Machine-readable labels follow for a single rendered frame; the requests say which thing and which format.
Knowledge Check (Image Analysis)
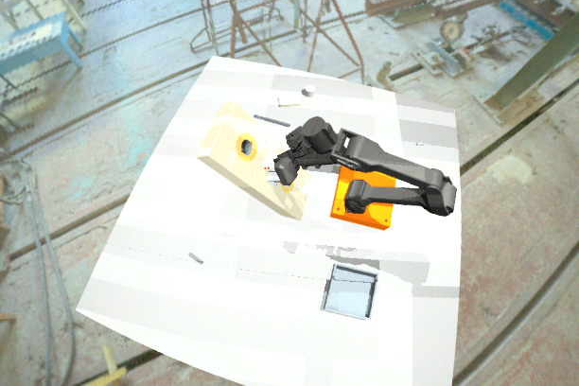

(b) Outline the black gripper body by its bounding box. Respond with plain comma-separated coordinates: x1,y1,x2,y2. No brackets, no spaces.
274,145,323,185

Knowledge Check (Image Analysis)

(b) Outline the grey cylinder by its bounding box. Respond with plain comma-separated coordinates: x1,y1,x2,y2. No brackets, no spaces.
306,84,315,97

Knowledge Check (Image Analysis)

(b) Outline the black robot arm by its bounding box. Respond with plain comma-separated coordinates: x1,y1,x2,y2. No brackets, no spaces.
286,116,457,217

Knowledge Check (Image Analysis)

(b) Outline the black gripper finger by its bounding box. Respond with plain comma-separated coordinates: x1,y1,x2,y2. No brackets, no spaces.
277,149,295,158
273,151,290,163

